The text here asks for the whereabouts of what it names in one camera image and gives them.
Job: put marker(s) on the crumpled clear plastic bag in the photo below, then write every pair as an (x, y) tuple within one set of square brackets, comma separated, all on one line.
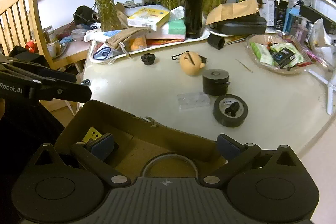
[(321, 35)]

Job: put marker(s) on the black metal cylinder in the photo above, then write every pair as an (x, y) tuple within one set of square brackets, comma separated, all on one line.
[(214, 85)]

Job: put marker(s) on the cluttered side table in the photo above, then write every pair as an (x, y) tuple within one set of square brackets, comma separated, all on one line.
[(73, 47)]

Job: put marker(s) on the white tray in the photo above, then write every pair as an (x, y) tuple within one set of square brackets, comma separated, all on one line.
[(162, 49)]

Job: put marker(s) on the wooden chair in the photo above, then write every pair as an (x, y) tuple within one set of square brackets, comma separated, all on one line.
[(23, 8)]

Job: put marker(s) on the brown cardboard box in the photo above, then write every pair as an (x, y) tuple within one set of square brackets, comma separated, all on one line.
[(160, 136)]

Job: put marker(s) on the small black round cap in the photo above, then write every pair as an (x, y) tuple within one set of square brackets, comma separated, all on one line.
[(148, 59)]

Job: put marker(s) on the small black knob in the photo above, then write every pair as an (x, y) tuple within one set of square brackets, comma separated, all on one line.
[(232, 109)]

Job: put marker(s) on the glass bowl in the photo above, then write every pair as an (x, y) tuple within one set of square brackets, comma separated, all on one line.
[(294, 69)]

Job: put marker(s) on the thin wooden stick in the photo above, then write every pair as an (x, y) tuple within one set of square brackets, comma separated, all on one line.
[(244, 65)]

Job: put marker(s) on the yellow cardboard box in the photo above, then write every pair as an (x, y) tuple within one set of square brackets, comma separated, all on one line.
[(148, 16)]

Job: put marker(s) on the black tape roll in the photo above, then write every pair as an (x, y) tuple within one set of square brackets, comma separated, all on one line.
[(219, 116)]

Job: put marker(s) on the small green wipes packet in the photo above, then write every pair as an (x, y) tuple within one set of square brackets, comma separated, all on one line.
[(282, 47)]

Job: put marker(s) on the flat red box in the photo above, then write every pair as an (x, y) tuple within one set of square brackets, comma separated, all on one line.
[(162, 42)]

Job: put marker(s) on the tall black thermos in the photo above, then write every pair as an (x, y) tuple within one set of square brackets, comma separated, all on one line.
[(193, 8)]

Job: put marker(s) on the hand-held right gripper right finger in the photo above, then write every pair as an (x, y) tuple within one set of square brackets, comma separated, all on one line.
[(227, 147)]

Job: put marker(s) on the black pouch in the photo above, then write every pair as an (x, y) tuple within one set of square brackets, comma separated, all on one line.
[(84, 15)]

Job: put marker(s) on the tan bear-shaped earbud case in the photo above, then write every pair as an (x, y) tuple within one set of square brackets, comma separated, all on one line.
[(191, 65)]

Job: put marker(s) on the black bag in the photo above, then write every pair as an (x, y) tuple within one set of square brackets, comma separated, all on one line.
[(29, 54)]

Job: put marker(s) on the black carton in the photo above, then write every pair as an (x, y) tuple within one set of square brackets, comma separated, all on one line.
[(281, 14)]

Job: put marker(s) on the pink patterned wrappers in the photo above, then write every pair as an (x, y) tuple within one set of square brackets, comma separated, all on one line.
[(302, 49)]

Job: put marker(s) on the blue carton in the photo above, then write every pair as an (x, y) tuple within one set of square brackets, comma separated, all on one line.
[(292, 19)]

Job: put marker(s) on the white and blue bag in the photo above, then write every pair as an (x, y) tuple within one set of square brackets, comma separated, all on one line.
[(98, 35)]

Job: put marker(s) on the pink bottle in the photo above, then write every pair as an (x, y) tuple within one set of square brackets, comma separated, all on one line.
[(301, 31)]

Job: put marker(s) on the yellow card with black dots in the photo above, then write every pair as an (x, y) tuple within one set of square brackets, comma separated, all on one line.
[(92, 134)]

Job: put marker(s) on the white carton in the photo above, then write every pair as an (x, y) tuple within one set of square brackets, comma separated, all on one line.
[(263, 7)]

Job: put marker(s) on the black packet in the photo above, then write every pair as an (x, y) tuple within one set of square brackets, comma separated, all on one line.
[(283, 57)]

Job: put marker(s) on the large green wipes packet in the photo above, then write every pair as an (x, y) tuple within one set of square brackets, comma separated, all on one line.
[(261, 54)]

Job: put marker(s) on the long black box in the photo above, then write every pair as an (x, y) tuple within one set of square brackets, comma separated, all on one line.
[(315, 16)]

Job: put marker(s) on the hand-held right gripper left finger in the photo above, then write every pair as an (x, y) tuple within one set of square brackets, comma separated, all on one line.
[(101, 147)]

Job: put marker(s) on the brown paper bag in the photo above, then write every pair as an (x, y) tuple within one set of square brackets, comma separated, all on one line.
[(233, 10)]

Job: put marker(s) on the white and pink box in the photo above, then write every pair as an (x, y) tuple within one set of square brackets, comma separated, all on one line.
[(168, 35)]

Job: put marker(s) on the black wok pan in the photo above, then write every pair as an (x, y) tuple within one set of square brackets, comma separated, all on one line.
[(241, 25)]

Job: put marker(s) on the green tissue box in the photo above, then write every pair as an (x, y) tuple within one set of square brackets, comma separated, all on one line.
[(175, 26)]

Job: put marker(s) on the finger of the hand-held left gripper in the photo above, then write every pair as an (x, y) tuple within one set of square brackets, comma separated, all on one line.
[(63, 91), (44, 73)]

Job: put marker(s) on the clear plastic packet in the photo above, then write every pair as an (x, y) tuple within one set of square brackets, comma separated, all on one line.
[(178, 12)]

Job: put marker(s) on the clear plastic case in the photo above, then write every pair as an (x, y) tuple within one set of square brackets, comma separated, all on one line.
[(194, 101)]

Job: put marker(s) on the orange packet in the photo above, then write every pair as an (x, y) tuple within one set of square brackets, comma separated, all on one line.
[(138, 43)]

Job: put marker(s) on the small black box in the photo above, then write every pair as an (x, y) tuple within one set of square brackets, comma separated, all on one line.
[(215, 41)]

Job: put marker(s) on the white tripod stand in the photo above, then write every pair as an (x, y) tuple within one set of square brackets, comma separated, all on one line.
[(329, 92)]

